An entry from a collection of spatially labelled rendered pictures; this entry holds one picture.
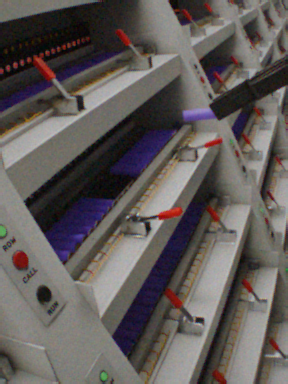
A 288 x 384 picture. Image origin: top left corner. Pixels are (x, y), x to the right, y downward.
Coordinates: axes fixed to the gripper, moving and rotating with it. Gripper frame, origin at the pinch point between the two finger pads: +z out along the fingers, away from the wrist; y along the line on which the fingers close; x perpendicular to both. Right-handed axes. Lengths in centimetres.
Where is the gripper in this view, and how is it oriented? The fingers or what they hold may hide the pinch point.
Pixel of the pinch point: (234, 99)
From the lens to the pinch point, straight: 66.7
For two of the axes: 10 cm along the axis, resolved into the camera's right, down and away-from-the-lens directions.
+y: 3.8, -4.6, 8.0
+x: -5.7, -8.0, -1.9
